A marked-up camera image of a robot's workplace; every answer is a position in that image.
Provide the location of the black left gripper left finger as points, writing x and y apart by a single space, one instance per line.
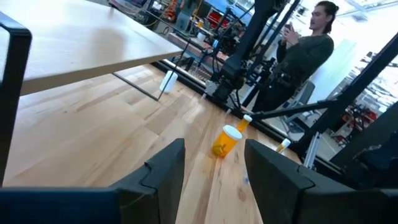
161 186

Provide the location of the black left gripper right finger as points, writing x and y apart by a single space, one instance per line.
273 186

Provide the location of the slim small vial white cap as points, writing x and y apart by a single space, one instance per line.
283 145

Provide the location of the large orange bottle white cap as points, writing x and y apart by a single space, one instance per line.
226 141

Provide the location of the small orange bottle white cap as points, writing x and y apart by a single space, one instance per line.
243 123

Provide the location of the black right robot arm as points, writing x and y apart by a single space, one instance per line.
248 34

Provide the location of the grey office chair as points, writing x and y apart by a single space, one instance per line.
306 93

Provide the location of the person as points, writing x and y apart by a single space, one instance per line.
298 59

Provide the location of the dark smartphone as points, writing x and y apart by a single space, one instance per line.
287 27

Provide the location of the red storage bins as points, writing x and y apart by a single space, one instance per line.
217 18

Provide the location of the black aluminium rig frame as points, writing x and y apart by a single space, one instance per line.
357 85

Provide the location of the wooden shelf black metal frame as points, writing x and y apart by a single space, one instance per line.
77 40

